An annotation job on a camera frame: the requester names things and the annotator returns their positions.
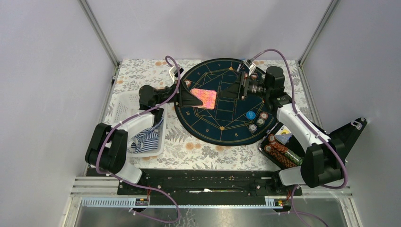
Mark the playing card deck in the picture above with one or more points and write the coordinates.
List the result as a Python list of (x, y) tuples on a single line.
[(283, 134)]

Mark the white plastic laundry basket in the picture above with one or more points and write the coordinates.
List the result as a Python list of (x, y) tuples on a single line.
[(126, 104)]

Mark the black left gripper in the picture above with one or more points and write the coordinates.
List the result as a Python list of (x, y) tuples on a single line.
[(184, 97)]

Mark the blue white striped cloth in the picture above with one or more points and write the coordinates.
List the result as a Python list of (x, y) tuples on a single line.
[(148, 140)]

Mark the round dark poker mat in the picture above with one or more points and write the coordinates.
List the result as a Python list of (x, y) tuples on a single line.
[(226, 124)]

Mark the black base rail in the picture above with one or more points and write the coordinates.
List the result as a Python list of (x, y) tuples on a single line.
[(217, 187)]

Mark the grey chip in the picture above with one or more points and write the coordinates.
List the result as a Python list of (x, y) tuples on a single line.
[(252, 128)]

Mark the red five chip stack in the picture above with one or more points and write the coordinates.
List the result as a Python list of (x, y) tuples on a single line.
[(264, 116)]

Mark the black poker chip case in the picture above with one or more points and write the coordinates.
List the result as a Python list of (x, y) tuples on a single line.
[(347, 135)]

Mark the red chip rows in case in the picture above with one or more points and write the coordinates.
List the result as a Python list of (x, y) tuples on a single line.
[(280, 153)]

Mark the pink sponge block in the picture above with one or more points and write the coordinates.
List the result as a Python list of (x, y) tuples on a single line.
[(208, 98)]

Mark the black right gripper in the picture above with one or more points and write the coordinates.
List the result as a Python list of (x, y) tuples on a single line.
[(239, 89)]

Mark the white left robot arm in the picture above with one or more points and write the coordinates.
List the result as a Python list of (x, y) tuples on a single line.
[(107, 150)]

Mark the blue small blind button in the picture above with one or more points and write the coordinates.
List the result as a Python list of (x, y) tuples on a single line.
[(250, 115)]

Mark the blue chip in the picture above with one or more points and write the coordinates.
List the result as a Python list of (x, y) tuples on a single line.
[(260, 122)]

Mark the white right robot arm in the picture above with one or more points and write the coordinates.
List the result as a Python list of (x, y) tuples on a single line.
[(322, 165)]

